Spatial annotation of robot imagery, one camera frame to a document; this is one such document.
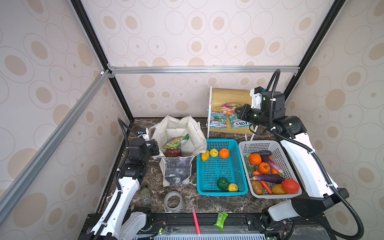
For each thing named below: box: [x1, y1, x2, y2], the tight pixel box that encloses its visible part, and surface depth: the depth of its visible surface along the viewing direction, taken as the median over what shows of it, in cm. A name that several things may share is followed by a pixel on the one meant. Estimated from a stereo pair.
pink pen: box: [192, 208, 201, 236], surface depth 74 cm
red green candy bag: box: [206, 108, 228, 130], surface depth 95 cm
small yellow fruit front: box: [228, 183, 238, 192], surface depth 82 cm
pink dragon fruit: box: [166, 148, 181, 157], surface depth 92 cm
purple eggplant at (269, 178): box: [250, 174, 286, 184], surface depth 84 cm
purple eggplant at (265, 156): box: [259, 150, 284, 175], surface depth 96 cm
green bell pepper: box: [217, 177, 230, 191], surface depth 83 cm
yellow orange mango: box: [272, 183, 287, 195], surface depth 81 cm
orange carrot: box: [259, 180, 273, 194], surface depth 85 cm
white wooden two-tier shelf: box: [207, 86, 259, 141], surface depth 89 cm
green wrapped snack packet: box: [213, 211, 229, 232], surface depth 75 cm
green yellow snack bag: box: [163, 133, 190, 150], surface depth 94 cm
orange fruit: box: [219, 148, 230, 159], surface depth 97 cm
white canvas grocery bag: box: [149, 114, 207, 187], surface depth 85 cm
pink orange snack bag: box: [214, 102, 245, 115], surface depth 71 cm
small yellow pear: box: [209, 148, 219, 157], surface depth 96 cm
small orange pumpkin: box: [258, 162, 271, 175], surface depth 89 cm
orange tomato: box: [249, 153, 262, 166], surface depth 91 cm
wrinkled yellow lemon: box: [201, 150, 210, 162], surface depth 95 cm
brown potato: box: [251, 180, 264, 196], surface depth 82 cm
